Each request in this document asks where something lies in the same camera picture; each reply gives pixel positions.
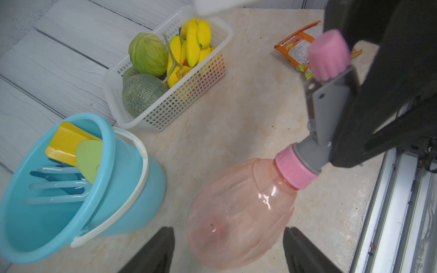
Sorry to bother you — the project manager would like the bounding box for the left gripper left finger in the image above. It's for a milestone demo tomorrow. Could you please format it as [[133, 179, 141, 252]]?
[[119, 227, 175, 273]]

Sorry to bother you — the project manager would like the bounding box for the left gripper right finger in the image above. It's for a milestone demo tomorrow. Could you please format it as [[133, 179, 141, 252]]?
[[283, 227, 341, 273]]

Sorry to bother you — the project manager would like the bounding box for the pink spray bottle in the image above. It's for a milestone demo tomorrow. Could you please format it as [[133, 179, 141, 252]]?
[[187, 29, 358, 270]]

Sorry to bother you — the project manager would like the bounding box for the light blue rake pale handle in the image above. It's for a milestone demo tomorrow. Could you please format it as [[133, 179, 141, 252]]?
[[24, 165, 92, 205]]

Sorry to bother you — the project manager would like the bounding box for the green trowel wooden handle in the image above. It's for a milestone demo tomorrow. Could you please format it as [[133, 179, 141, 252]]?
[[76, 140, 103, 184]]

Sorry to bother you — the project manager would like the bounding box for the yellow shovel blue-tipped handle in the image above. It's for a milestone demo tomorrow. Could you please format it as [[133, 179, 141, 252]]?
[[45, 122, 102, 167]]

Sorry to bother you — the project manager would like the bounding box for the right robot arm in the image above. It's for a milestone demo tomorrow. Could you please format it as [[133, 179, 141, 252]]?
[[324, 1, 437, 168]]

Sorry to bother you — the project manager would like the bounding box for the light blue plastic bucket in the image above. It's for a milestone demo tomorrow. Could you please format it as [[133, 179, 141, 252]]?
[[1, 113, 166, 263]]

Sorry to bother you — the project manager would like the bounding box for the white plastic basket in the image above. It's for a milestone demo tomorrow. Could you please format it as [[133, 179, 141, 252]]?
[[102, 17, 233, 132]]

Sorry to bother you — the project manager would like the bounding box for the netted green melon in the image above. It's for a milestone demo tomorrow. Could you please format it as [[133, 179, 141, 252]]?
[[122, 73, 168, 118]]

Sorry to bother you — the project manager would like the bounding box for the smooth green fruit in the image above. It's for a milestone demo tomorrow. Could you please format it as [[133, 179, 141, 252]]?
[[122, 67, 138, 85]]

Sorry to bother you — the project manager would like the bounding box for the green cabbage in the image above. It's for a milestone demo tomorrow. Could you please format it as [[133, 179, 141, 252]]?
[[128, 33, 168, 77]]

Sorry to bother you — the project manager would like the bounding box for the orange seed packet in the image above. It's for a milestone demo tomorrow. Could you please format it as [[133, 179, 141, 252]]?
[[274, 21, 363, 81]]

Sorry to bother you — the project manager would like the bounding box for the yellow banana bunch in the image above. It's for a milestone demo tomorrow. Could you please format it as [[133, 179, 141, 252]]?
[[166, 18, 215, 88]]

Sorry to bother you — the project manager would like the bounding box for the front aluminium rail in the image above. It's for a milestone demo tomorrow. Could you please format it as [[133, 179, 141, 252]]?
[[350, 149, 437, 273]]

